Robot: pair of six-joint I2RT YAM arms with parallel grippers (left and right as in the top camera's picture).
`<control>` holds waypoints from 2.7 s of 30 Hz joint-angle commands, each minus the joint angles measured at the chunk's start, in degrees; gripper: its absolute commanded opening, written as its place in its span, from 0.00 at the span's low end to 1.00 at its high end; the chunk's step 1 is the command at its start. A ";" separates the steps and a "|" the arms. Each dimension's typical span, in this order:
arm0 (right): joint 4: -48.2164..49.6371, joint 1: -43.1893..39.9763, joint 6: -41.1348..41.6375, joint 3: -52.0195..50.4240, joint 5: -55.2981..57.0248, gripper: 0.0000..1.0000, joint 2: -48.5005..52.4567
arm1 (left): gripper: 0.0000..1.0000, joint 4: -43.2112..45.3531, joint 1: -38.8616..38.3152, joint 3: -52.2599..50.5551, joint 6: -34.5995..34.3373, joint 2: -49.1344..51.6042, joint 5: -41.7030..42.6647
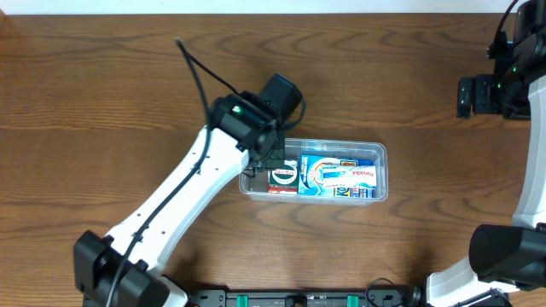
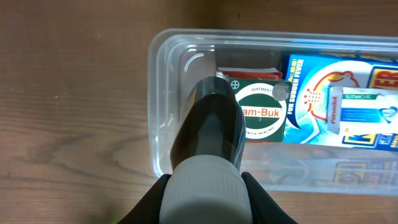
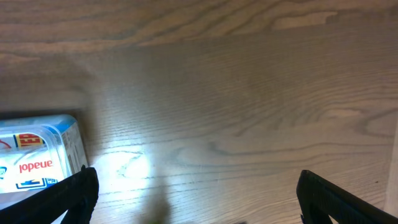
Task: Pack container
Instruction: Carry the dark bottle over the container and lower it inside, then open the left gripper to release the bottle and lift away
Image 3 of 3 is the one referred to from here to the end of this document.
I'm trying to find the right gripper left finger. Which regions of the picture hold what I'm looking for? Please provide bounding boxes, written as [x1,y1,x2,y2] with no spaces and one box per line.
[1,166,99,224]

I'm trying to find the white Panadol box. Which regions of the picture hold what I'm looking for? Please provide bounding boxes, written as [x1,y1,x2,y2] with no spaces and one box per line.
[1,153,65,194]

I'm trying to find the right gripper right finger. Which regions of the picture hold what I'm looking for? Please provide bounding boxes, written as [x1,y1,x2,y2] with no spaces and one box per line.
[296,170,397,224]

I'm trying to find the clear plastic container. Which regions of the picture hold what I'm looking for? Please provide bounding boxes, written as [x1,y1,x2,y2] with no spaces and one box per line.
[1,114,88,209]

